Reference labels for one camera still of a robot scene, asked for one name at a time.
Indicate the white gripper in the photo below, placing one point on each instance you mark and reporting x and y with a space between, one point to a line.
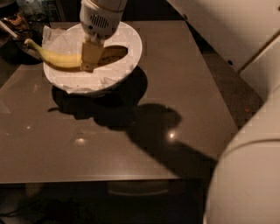
98 24

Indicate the yellow banana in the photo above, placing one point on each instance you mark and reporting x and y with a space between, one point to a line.
72 61

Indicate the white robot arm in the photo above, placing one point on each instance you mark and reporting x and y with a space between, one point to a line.
245 187

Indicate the white bowl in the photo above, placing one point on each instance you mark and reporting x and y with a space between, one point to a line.
128 62

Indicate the white paper towel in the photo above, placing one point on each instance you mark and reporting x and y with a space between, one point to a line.
87 80

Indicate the dark appliance clutter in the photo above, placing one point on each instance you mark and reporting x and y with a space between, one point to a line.
19 22

